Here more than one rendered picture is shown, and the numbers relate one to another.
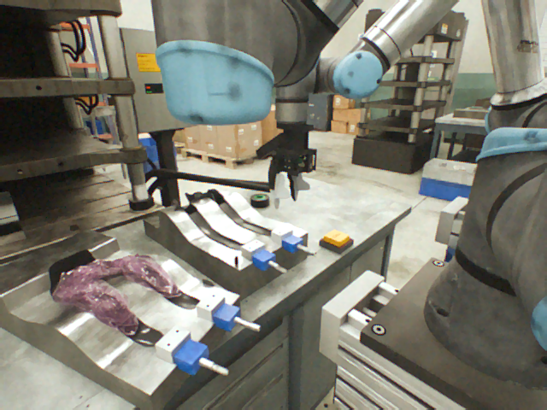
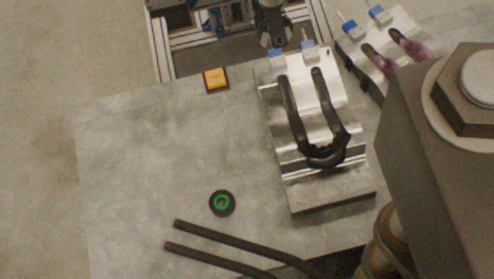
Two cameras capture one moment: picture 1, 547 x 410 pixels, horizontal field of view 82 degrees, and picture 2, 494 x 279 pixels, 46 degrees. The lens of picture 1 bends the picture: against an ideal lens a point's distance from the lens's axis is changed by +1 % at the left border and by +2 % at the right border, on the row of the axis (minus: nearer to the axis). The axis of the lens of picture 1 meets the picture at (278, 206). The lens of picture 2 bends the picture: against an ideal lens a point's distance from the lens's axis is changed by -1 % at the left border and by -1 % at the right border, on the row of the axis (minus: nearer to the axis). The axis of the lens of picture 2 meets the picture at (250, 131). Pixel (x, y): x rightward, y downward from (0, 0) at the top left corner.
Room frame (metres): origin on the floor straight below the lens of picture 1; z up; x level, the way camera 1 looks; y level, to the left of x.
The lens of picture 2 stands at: (1.54, 0.58, 2.54)
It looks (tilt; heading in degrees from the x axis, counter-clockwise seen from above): 65 degrees down; 225
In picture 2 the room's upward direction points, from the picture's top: 12 degrees counter-clockwise
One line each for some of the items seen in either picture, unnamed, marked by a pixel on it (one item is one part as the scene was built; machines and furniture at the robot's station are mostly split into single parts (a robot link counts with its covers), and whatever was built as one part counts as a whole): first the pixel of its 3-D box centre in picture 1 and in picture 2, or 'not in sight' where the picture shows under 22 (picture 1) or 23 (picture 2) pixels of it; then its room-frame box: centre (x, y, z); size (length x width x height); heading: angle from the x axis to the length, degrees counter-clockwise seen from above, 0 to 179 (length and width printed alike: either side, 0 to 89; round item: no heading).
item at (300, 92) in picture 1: (293, 74); not in sight; (0.74, -0.03, 1.31); 0.09 x 0.08 x 0.11; 93
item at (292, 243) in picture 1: (295, 244); (274, 53); (0.73, -0.04, 0.89); 0.13 x 0.05 x 0.05; 47
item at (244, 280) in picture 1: (219, 226); (311, 125); (0.88, 0.19, 0.87); 0.50 x 0.26 x 0.14; 47
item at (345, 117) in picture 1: (351, 114); not in sight; (7.46, -1.66, 0.42); 0.86 x 0.33 x 0.83; 49
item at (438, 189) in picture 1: (452, 186); not in sight; (3.39, -1.98, 0.11); 0.61 x 0.41 x 0.22; 49
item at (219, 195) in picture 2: (260, 201); (222, 203); (1.22, 0.08, 0.82); 0.08 x 0.08 x 0.04
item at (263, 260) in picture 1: (267, 261); (307, 45); (0.65, 0.03, 0.89); 0.13 x 0.05 x 0.05; 47
